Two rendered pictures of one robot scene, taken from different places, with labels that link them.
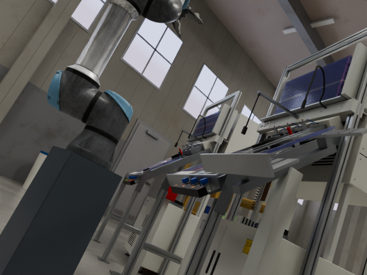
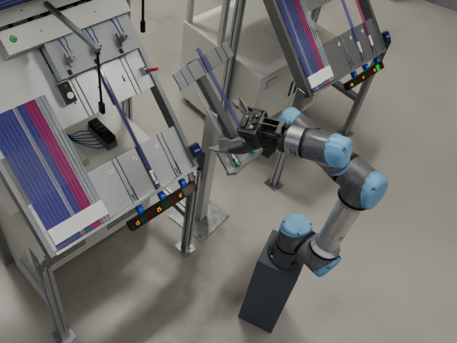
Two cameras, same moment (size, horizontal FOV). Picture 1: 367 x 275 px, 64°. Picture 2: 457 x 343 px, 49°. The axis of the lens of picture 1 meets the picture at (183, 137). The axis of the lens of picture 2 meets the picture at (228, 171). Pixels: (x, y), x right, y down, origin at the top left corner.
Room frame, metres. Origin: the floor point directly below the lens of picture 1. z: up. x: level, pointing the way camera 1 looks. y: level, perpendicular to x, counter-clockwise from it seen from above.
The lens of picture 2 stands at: (1.89, 0.99, 2.33)
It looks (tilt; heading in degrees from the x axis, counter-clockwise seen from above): 49 degrees down; 233
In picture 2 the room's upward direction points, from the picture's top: 12 degrees clockwise
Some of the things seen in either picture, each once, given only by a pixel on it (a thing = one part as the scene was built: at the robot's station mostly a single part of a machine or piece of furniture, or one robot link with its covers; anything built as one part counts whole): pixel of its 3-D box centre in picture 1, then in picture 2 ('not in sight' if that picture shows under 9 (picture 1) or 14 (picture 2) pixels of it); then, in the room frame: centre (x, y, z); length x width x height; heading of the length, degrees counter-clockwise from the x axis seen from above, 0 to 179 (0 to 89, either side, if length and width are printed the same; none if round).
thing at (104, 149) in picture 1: (94, 147); (287, 247); (0.96, 0.24, 0.60); 0.15 x 0.15 x 0.10
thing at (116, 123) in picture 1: (110, 114); (294, 233); (0.95, 0.25, 0.72); 0.13 x 0.12 x 0.14; 102
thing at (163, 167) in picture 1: (170, 201); not in sight; (3.00, -0.15, 0.66); 1.01 x 0.73 x 1.31; 106
